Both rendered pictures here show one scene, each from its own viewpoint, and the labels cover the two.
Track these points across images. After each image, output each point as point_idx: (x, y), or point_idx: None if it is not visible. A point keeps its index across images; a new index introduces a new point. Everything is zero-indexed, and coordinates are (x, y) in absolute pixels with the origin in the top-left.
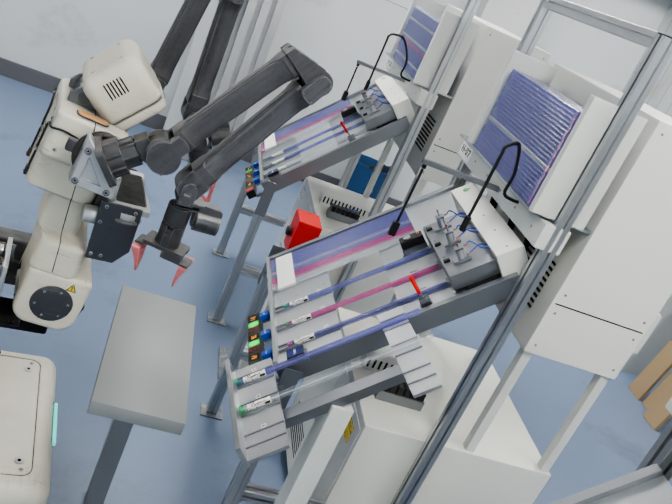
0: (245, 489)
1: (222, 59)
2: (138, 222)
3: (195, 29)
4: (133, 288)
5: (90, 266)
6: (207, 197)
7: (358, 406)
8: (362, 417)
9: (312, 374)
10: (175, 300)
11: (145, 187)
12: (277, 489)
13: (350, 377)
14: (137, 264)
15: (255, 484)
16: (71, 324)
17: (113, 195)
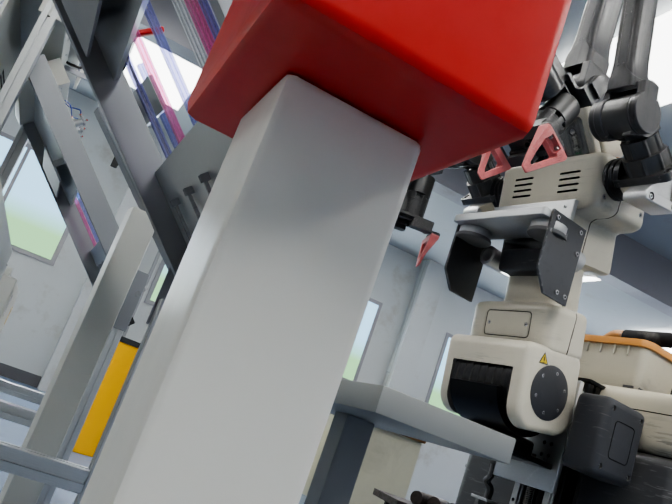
0: (86, 467)
1: (586, 2)
2: (456, 231)
3: (625, 7)
4: (497, 431)
5: (486, 338)
6: (483, 170)
7: (8, 252)
8: (11, 251)
9: (158, 239)
10: (423, 401)
11: (508, 209)
12: (29, 452)
13: (3, 245)
14: (417, 259)
15: (70, 465)
16: (440, 393)
17: (463, 211)
